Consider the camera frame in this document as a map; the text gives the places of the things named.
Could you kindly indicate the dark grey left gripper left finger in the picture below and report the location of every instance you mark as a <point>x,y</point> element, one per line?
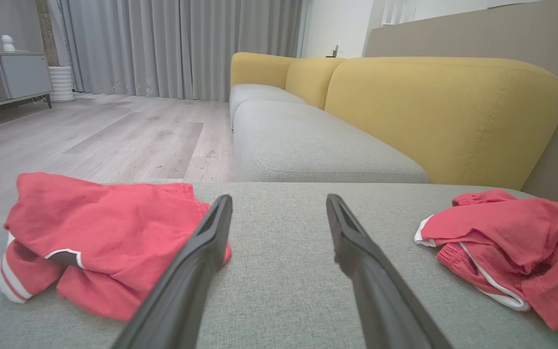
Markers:
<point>182,291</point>

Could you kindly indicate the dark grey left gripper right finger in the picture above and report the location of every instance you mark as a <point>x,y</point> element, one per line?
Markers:
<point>380,300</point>

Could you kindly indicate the red basketball jersey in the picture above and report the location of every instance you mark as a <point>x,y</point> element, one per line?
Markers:
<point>114,228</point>

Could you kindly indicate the red shorts with white trim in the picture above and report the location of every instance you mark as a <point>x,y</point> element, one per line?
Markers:
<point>516,232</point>

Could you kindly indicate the grey fabric sofa chaise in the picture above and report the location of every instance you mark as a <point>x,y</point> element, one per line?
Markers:
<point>284,291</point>

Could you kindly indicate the large grey sofa seat cushion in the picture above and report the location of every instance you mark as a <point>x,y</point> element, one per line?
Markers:
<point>298,145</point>

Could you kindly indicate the large yellow sofa backrest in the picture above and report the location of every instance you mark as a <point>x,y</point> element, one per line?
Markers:
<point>443,111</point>

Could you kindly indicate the small grey sofa seat cushion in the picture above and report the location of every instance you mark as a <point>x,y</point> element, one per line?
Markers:
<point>255,94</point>

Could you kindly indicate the narrow yellow sofa backrest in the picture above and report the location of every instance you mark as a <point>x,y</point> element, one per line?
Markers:
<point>310,80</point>

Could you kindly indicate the yellow sofa end backrest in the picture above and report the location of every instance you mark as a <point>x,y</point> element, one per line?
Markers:
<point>257,70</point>

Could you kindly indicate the white ribbed plant pot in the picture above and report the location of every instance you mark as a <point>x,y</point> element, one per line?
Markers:
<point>61,85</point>

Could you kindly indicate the grey pleated curtain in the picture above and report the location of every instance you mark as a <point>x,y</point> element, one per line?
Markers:
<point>162,43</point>

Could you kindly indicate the small dark object behind sofa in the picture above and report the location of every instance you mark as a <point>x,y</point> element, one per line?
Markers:
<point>335,51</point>

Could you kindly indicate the grey TV cabinet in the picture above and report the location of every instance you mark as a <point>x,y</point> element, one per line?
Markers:
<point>22,75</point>

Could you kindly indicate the small white figurine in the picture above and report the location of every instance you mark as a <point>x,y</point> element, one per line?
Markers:
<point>7,43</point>

